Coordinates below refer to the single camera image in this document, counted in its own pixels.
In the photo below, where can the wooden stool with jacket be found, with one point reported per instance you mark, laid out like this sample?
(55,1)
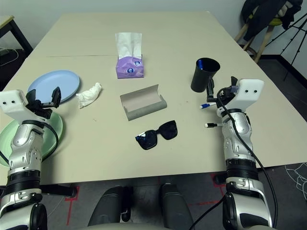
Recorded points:
(261,16)

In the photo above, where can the blue marker pen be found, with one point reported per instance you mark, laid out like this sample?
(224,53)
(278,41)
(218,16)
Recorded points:
(200,64)

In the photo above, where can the dark grey left robot leg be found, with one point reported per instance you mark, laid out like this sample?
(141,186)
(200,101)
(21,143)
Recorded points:
(108,206)

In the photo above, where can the white tissue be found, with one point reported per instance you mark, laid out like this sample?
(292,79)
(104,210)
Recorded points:
(90,95)

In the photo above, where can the white marker blue cap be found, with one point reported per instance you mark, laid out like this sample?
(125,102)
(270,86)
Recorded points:
(204,106)

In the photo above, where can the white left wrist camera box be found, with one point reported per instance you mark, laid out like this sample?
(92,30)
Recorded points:
(10,105)

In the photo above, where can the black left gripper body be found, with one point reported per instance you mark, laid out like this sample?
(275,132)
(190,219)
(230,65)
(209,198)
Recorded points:
(40,109)

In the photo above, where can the light blue plate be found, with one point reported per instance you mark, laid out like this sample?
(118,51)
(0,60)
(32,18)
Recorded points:
(52,83)

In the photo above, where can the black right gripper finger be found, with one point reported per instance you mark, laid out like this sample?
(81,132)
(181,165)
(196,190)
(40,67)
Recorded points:
(233,82)
(211,87)

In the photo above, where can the grey glasses case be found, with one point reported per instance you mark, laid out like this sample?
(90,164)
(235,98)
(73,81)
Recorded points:
(141,98)

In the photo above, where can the white marker black band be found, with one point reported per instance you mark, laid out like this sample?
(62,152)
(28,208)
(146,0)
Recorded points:
(216,124)

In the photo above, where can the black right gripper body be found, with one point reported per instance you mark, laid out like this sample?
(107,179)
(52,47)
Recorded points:
(223,97)

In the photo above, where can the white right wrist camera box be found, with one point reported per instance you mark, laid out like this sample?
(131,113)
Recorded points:
(249,93)

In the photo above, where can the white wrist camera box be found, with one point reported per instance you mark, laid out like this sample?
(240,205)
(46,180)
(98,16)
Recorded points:
(10,105)
(249,93)

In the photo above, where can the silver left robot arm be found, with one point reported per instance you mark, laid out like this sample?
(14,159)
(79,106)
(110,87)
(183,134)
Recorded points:
(22,141)

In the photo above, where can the dark grey robot leg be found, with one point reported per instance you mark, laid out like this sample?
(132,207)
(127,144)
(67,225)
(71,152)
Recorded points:
(175,206)
(108,206)

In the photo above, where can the grey robot torso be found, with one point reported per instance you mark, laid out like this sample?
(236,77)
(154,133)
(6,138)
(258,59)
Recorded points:
(120,227)

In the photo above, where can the dark grey right robot leg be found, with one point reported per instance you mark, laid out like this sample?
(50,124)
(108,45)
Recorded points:
(175,206)

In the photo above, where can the grey power strip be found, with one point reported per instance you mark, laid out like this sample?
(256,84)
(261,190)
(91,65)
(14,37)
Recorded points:
(3,50)

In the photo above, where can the black plastic cup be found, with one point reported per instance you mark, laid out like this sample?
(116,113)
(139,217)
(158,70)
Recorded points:
(200,82)

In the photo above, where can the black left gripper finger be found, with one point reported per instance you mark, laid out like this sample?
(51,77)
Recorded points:
(57,97)
(31,95)

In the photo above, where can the black sunglasses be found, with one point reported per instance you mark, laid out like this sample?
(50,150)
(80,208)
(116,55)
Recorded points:
(148,141)

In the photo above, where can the purple tissue pack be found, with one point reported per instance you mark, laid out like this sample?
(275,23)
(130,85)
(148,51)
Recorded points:
(129,69)

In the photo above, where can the black framed side table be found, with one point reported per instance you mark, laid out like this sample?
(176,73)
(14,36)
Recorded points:
(6,20)

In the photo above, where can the light green plate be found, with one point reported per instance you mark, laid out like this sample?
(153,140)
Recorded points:
(56,129)

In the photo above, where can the black tripod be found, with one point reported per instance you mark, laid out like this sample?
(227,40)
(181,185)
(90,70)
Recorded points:
(293,54)

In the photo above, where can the yellow stool cushion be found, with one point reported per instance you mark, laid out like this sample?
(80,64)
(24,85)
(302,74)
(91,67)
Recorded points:
(275,22)

